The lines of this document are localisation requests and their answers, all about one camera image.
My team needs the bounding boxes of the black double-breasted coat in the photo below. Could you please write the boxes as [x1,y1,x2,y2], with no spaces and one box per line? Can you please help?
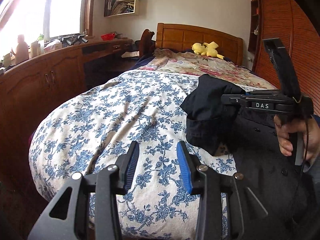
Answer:
[181,74,319,239]

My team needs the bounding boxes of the person's right hand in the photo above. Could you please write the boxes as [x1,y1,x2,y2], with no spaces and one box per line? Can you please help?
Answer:
[273,114,320,161]

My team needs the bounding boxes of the blue floral white bedspread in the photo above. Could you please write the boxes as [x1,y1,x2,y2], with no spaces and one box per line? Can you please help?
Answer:
[28,69,251,240]

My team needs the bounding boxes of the wooden louvered wardrobe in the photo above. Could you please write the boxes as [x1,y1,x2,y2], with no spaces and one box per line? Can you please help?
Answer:
[253,0,319,114]

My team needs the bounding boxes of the yellow plush toy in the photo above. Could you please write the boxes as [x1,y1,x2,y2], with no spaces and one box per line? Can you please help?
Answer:
[191,41,224,60]

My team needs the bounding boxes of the wooden desk cabinet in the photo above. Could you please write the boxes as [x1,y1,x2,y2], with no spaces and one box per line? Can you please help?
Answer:
[1,39,132,171]

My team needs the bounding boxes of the wooden headboard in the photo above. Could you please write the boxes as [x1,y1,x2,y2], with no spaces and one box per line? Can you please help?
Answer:
[156,23,244,66]

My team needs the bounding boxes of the pink floral quilt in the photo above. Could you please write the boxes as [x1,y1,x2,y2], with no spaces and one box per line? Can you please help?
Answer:
[139,49,275,89]

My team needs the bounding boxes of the wooden chair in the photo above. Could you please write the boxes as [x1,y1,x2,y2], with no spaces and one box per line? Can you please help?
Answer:
[139,29,155,57]

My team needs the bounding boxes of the white bottles on sill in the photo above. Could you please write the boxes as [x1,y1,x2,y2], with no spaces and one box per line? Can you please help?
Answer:
[11,34,29,65]

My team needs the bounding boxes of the black device on desk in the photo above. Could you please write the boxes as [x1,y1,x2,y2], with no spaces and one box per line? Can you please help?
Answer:
[59,34,88,46]

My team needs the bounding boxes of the window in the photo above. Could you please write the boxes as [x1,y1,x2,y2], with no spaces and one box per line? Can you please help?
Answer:
[1,0,85,56]

